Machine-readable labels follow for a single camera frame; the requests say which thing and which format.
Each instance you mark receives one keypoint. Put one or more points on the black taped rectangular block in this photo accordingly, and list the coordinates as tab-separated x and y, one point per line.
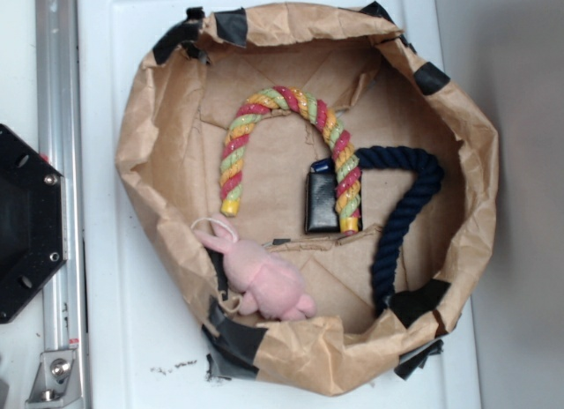
321	197

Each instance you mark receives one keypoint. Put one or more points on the pink plush bunny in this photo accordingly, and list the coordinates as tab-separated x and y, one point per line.
269	285

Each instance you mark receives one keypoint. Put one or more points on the brown paper bag bin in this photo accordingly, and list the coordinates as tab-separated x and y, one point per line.
226	115

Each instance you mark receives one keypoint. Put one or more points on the white tray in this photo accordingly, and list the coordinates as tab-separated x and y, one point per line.
146	348

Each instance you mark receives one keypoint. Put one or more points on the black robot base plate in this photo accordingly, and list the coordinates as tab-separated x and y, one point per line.
32	248

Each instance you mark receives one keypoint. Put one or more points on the metal corner bracket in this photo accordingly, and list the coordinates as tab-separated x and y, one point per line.
57	383

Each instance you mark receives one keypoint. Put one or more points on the aluminium extrusion rail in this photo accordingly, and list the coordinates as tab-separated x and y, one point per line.
64	296

